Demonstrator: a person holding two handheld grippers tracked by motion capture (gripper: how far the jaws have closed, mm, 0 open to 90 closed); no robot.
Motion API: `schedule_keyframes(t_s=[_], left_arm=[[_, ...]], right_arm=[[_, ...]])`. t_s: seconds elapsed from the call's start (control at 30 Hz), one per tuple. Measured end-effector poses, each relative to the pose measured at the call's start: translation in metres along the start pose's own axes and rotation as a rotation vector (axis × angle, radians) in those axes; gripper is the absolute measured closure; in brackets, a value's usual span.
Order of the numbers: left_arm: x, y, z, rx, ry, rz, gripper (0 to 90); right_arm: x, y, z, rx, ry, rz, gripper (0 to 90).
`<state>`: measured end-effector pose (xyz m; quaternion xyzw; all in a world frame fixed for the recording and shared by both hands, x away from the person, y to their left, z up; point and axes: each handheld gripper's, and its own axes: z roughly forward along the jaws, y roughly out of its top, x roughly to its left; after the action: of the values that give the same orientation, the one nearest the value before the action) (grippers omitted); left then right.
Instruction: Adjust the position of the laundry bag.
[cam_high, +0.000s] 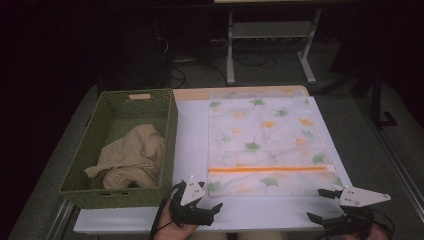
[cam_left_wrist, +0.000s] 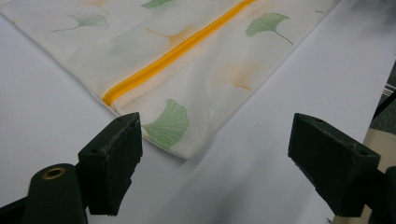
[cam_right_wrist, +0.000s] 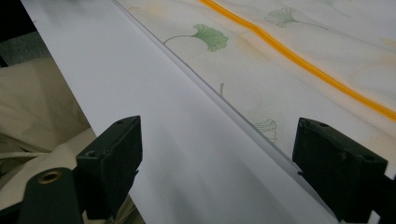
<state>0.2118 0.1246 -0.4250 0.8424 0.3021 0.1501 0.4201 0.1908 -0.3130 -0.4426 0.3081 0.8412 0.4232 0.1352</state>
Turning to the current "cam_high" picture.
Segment hand-held gripper cable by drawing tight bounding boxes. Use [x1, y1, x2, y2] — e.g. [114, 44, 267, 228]
[148, 184, 182, 240]
[369, 207, 397, 240]

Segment right hand-held gripper cable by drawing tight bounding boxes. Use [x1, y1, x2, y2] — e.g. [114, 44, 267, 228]
[369, 207, 397, 240]

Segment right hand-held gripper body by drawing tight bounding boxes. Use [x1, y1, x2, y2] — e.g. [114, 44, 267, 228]
[321, 186, 392, 239]

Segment white metal stand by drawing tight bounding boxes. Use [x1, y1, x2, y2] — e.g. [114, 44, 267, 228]
[225, 8, 323, 85]

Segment person's right hand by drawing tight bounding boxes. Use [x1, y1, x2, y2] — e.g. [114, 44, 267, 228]
[339, 222, 394, 240]

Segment white power strip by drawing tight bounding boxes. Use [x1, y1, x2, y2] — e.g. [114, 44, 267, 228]
[172, 57, 198, 65]

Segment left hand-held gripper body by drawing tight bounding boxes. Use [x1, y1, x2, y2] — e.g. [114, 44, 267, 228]
[169, 174, 215, 228]

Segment aluminium rail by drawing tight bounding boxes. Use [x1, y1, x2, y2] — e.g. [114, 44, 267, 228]
[358, 98, 424, 212]
[44, 199, 75, 240]

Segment green woven basket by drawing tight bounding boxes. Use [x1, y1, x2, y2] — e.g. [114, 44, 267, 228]
[58, 88, 179, 210]

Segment black metal stand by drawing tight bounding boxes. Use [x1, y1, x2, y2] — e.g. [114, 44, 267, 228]
[352, 65, 400, 130]

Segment leaf print mesh laundry bag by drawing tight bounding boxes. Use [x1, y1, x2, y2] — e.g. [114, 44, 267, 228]
[206, 87, 345, 198]

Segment beige garment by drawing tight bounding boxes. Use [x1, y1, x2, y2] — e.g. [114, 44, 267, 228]
[83, 123, 166, 191]

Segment black floor cables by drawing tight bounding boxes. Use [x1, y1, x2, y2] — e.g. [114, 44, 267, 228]
[232, 49, 278, 70]

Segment white board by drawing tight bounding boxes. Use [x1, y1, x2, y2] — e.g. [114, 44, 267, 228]
[73, 96, 354, 234]

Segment person's left hand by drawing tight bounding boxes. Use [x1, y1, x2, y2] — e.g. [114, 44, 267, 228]
[154, 213, 200, 240]

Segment left hand-held gripper cable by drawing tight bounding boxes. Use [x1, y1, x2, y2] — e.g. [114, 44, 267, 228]
[148, 184, 182, 240]

